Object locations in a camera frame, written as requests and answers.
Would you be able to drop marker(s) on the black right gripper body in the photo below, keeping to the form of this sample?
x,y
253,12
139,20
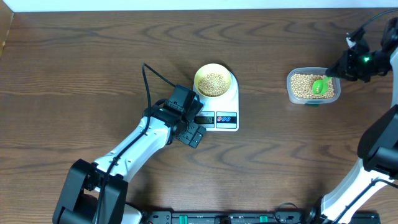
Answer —
x,y
361,67

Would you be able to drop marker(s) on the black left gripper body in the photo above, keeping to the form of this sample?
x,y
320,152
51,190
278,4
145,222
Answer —
x,y
186,132

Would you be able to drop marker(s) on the green plastic measuring scoop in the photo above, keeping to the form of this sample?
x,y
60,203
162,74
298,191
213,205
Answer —
x,y
320,87

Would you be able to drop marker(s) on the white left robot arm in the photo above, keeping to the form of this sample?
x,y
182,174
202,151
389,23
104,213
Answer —
x,y
96,192

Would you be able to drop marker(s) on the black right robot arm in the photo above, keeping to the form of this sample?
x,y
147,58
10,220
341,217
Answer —
x,y
376,166

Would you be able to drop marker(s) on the white digital kitchen scale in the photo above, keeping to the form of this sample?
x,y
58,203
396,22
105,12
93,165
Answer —
x,y
220,113

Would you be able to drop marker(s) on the soybeans in yellow bowl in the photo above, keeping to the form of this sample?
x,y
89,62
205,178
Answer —
x,y
213,85

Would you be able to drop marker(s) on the yellow plastic bowl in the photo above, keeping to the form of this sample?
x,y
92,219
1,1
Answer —
x,y
212,68

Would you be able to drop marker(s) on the clear plastic container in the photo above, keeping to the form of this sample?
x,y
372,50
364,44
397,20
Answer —
x,y
315,71

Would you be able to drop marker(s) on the pile of soybeans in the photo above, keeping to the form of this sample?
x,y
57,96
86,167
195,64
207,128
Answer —
x,y
302,86

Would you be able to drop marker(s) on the green label under container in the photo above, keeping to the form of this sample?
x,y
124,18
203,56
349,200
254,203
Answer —
x,y
312,105

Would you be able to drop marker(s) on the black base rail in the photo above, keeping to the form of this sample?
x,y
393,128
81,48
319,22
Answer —
x,y
277,217

